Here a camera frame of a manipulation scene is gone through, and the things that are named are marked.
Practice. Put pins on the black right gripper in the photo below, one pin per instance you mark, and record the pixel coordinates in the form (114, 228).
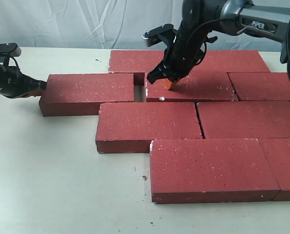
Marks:
(185, 54)

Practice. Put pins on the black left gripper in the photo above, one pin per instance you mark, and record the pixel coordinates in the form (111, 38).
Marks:
(15, 84)

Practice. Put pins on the red brick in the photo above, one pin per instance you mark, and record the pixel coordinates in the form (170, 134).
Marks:
(196, 87)
(130, 127)
(232, 61)
(136, 62)
(277, 152)
(210, 171)

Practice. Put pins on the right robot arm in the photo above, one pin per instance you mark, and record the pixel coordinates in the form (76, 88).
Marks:
(199, 18)

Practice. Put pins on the red brick second row right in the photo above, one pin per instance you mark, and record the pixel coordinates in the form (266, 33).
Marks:
(261, 86)

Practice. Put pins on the red brick third row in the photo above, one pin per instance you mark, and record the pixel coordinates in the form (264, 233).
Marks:
(245, 119)

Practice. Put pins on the white backdrop cloth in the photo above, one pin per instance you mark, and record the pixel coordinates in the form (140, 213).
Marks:
(98, 24)

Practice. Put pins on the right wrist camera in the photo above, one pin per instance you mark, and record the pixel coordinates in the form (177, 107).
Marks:
(165, 33)

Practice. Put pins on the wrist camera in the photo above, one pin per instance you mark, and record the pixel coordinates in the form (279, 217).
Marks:
(11, 49)
(165, 33)

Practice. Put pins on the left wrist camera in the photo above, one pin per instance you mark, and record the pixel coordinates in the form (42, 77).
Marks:
(11, 49)

